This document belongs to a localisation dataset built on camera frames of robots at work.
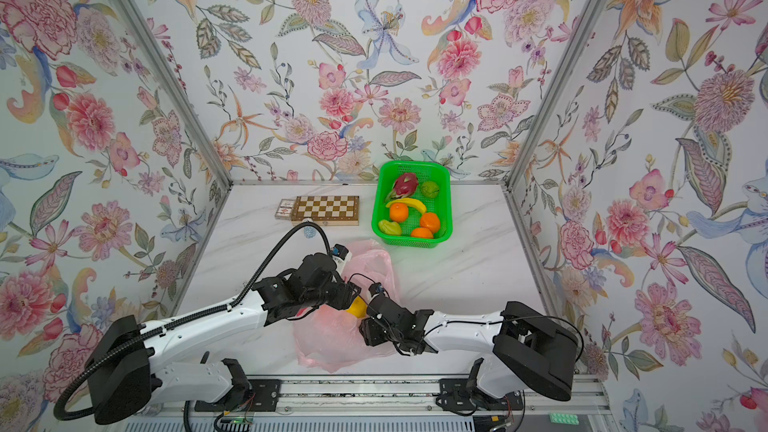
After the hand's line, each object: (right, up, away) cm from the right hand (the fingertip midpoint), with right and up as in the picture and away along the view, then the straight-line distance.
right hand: (364, 326), depth 84 cm
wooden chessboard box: (-15, +33, +26) cm, 44 cm away
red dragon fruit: (+13, +42, +27) cm, 52 cm away
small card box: (-31, +33, +26) cm, 52 cm away
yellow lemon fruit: (-2, +5, -1) cm, 6 cm away
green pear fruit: (+7, +27, +16) cm, 32 cm away
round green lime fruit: (+23, +41, +29) cm, 55 cm away
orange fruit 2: (+21, +29, +20) cm, 41 cm away
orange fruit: (+11, +32, +23) cm, 41 cm away
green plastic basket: (+27, +35, +29) cm, 53 cm away
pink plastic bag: (-9, -1, -5) cm, 11 cm away
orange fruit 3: (+18, +26, +13) cm, 34 cm away
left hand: (-2, +11, -5) cm, 12 cm away
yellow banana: (+14, +36, +26) cm, 47 cm away
